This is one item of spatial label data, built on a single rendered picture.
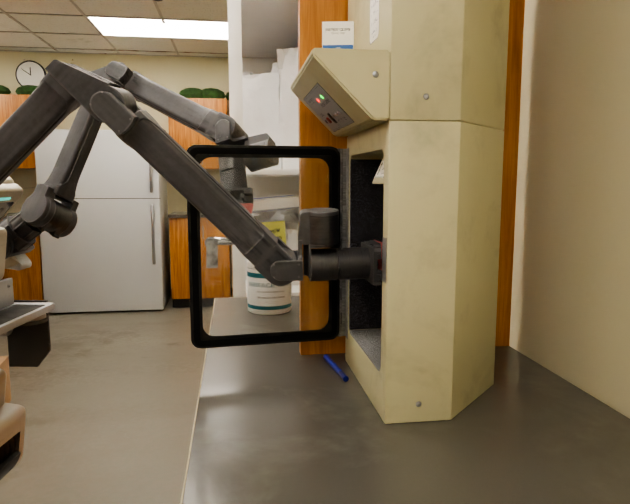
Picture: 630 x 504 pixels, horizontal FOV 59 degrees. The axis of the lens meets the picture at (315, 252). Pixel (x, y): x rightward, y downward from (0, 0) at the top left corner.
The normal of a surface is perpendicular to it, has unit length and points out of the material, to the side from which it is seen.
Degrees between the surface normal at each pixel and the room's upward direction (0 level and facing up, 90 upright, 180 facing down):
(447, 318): 90
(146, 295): 90
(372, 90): 90
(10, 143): 99
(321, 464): 0
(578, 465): 0
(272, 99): 82
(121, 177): 90
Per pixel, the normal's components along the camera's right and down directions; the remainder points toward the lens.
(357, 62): 0.14, 0.13
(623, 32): -0.99, 0.02
